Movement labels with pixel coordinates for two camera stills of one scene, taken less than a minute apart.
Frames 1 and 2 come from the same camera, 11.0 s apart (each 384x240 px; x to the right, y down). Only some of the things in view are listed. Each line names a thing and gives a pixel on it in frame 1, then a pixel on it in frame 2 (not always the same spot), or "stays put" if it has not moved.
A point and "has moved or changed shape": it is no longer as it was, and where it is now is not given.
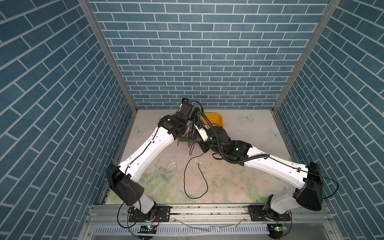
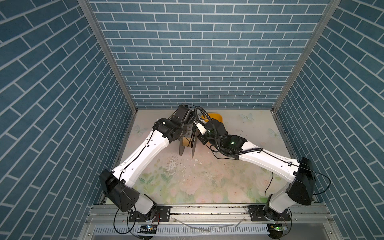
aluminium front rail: x=113 y=222 stays put
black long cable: x=205 y=176 has moved or changed shape
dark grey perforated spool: x=186 y=137 has moved or changed shape
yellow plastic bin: x=215 y=119 stays put
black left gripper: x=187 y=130 to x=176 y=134
